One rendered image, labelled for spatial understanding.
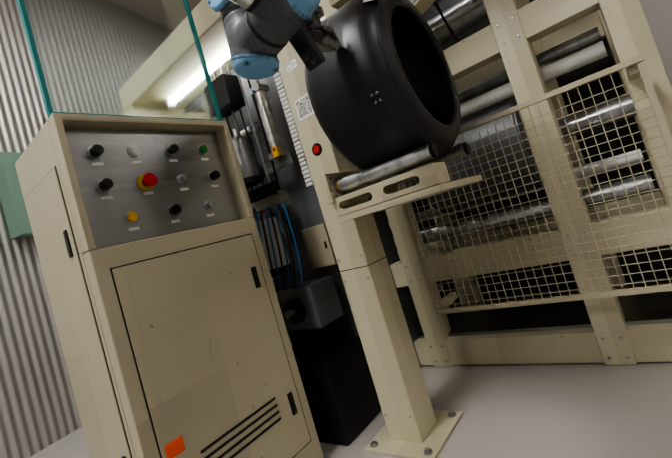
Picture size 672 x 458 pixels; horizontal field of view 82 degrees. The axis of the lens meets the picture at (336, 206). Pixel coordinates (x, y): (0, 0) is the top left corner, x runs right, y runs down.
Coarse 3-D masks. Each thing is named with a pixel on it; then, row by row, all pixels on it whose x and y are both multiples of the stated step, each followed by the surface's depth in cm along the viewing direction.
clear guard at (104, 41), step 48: (48, 0) 109; (96, 0) 120; (144, 0) 133; (48, 48) 106; (96, 48) 116; (144, 48) 128; (192, 48) 143; (48, 96) 102; (96, 96) 112; (144, 96) 124; (192, 96) 138
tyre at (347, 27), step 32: (352, 0) 110; (384, 0) 108; (352, 32) 102; (384, 32) 102; (416, 32) 137; (320, 64) 109; (352, 64) 102; (384, 64) 100; (416, 64) 145; (320, 96) 110; (352, 96) 104; (384, 96) 101; (416, 96) 105; (448, 96) 134; (352, 128) 109; (384, 128) 106; (416, 128) 106; (448, 128) 118; (352, 160) 119; (384, 160) 116
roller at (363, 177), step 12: (432, 144) 106; (396, 156) 112; (408, 156) 109; (420, 156) 107; (432, 156) 105; (372, 168) 117; (384, 168) 114; (396, 168) 112; (348, 180) 122; (360, 180) 119; (372, 180) 118
